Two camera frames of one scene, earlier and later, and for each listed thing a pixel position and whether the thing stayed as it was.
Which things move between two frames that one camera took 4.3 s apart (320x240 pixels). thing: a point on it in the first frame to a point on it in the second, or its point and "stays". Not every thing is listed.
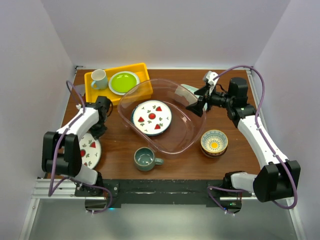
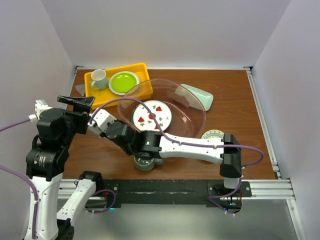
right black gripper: (197, 108) to (106, 125)
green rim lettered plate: (137, 116) stays
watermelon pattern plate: (151, 117) stays
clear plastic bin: (155, 110) stays
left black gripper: (95, 133) to (81, 105)
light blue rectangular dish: (188, 92) stays
